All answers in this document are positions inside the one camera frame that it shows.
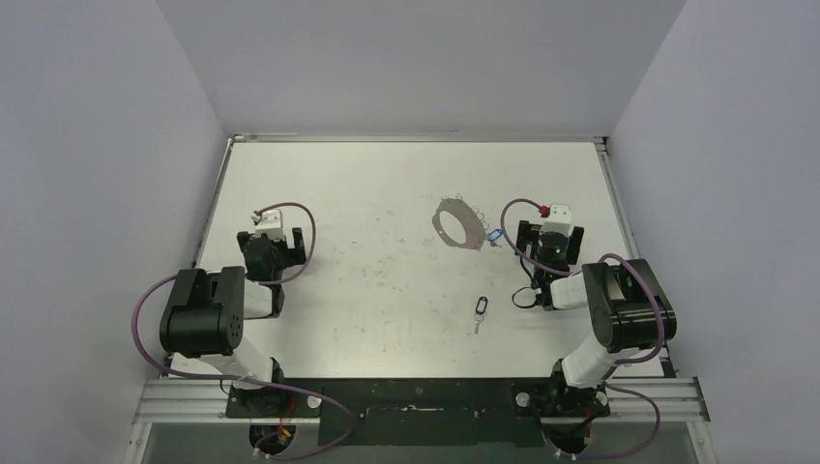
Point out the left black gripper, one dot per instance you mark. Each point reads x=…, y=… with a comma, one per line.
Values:
x=293, y=255

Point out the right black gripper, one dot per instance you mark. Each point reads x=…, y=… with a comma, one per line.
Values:
x=525, y=234

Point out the clear plastic keyring holder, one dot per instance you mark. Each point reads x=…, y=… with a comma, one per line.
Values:
x=471, y=221

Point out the black tagged key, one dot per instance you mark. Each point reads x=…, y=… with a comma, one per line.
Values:
x=480, y=312

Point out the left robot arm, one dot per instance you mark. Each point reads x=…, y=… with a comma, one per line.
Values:
x=206, y=312

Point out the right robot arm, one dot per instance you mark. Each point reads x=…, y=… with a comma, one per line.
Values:
x=630, y=316

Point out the blue tagged key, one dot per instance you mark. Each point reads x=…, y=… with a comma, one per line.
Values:
x=494, y=237

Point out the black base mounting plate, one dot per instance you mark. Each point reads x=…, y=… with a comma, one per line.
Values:
x=430, y=411

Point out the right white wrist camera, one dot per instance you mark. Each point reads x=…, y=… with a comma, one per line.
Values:
x=557, y=218

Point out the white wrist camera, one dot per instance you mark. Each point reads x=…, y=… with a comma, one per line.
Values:
x=557, y=218
x=269, y=224

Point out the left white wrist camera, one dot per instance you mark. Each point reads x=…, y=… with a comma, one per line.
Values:
x=269, y=224

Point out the aluminium front rail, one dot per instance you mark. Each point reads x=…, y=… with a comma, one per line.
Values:
x=179, y=401

